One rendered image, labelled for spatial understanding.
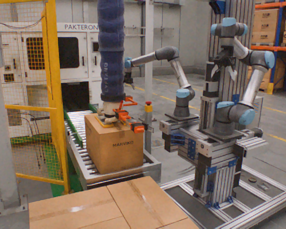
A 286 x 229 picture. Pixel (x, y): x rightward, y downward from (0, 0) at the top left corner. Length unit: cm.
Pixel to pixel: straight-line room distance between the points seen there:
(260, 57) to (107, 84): 122
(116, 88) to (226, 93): 92
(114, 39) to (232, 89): 105
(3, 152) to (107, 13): 163
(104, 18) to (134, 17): 977
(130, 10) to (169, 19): 220
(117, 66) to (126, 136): 61
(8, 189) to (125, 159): 129
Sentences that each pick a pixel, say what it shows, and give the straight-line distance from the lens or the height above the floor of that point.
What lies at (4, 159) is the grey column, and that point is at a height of 58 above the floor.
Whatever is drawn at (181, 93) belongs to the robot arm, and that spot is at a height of 125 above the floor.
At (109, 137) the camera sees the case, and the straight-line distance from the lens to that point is 206.
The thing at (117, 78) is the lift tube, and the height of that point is 137.
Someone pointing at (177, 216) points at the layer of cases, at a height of 54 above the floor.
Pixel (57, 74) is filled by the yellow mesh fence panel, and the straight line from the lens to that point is 253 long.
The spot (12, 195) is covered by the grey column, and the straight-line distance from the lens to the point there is 290.
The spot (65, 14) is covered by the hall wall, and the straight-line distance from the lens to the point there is 1080.
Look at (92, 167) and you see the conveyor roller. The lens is 239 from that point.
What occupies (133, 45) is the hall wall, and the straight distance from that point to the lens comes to 1181.
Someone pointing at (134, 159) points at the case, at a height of 66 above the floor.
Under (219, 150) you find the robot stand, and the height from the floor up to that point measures 93.
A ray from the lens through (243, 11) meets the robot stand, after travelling 208.
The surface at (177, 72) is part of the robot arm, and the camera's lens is 230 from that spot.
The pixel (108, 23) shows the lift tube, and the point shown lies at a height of 182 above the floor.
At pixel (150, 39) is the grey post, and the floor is 171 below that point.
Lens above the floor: 168
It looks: 16 degrees down
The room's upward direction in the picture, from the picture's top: straight up
